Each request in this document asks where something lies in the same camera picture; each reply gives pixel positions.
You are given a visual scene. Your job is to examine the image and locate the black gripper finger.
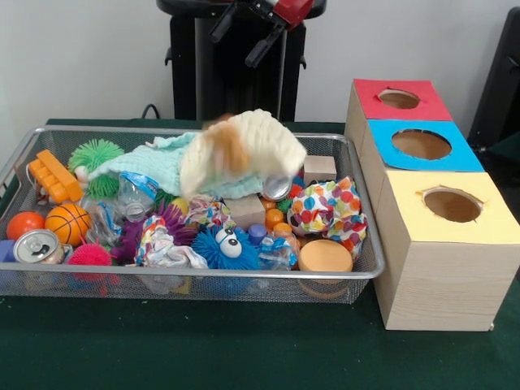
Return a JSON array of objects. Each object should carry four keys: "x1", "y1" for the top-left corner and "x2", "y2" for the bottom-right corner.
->
[
  {"x1": 244, "y1": 22, "x2": 289, "y2": 69},
  {"x1": 209, "y1": 3, "x2": 241, "y2": 45}
]

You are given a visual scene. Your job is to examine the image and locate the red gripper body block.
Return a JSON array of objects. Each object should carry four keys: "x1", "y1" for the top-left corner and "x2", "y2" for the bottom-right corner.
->
[{"x1": 251, "y1": 0, "x2": 315, "y2": 31}]

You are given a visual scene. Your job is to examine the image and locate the cream muslin cloth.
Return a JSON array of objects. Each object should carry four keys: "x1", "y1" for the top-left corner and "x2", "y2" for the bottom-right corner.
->
[{"x1": 178, "y1": 108, "x2": 308, "y2": 196}]

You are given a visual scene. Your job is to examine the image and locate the brown plush toy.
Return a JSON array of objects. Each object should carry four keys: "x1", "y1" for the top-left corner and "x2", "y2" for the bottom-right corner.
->
[{"x1": 202, "y1": 115, "x2": 253, "y2": 171}]

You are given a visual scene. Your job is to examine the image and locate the wooden box with three holes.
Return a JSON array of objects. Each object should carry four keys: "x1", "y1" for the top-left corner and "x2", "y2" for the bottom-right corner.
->
[{"x1": 344, "y1": 78, "x2": 520, "y2": 332}]

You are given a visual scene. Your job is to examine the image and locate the mint green muslin cloth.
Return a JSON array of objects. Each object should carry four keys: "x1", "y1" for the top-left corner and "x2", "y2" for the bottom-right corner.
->
[{"x1": 88, "y1": 132, "x2": 265, "y2": 200}]

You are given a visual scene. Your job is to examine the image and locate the crumpled polka dot paper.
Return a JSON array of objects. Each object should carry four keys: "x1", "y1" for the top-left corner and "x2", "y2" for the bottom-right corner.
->
[{"x1": 286, "y1": 176, "x2": 369, "y2": 261}]

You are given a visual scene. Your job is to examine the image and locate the green spiky rubber ball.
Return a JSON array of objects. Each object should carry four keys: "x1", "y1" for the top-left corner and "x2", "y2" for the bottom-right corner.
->
[{"x1": 67, "y1": 139, "x2": 125, "y2": 200}]

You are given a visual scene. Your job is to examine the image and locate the blue spiky ball with eyes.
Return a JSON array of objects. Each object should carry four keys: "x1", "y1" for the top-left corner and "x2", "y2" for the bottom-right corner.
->
[{"x1": 190, "y1": 226, "x2": 261, "y2": 271}]

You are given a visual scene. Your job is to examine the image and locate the black flat panel stand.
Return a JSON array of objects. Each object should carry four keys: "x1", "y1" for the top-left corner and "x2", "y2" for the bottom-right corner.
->
[{"x1": 466, "y1": 6, "x2": 520, "y2": 154}]

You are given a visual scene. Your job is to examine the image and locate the round orange sponge disc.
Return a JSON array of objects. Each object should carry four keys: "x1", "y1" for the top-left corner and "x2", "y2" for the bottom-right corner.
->
[{"x1": 298, "y1": 239, "x2": 353, "y2": 272}]

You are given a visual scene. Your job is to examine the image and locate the orange toy building brick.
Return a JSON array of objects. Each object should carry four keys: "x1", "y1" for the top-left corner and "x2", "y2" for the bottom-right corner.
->
[{"x1": 27, "y1": 149, "x2": 86, "y2": 204}]

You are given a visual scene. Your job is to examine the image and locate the small orange basketball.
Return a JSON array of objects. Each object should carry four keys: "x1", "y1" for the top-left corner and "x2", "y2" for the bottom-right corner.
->
[{"x1": 44, "y1": 202, "x2": 93, "y2": 246}]

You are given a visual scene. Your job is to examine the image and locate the pink spiky rubber ball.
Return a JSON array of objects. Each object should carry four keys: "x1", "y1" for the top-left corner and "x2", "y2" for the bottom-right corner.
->
[{"x1": 66, "y1": 237, "x2": 115, "y2": 281}]

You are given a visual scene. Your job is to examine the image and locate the smooth orange-red ball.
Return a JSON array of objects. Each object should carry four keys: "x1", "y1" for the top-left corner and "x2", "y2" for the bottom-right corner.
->
[{"x1": 6, "y1": 211, "x2": 46, "y2": 241}]

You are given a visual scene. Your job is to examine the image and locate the silver drink can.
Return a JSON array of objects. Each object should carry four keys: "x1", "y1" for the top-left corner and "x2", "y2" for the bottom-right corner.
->
[{"x1": 13, "y1": 228, "x2": 66, "y2": 265}]

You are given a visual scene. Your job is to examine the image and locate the dark green tablecloth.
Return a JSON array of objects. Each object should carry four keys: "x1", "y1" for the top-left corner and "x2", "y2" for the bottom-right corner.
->
[{"x1": 0, "y1": 117, "x2": 520, "y2": 390}]

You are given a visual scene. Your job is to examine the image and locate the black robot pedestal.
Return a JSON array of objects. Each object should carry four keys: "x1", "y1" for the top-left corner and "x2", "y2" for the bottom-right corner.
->
[{"x1": 156, "y1": 0, "x2": 328, "y2": 122}]

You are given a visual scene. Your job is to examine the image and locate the shallow wire mesh bin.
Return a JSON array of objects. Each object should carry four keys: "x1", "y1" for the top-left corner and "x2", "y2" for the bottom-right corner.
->
[{"x1": 0, "y1": 124, "x2": 386, "y2": 305}]

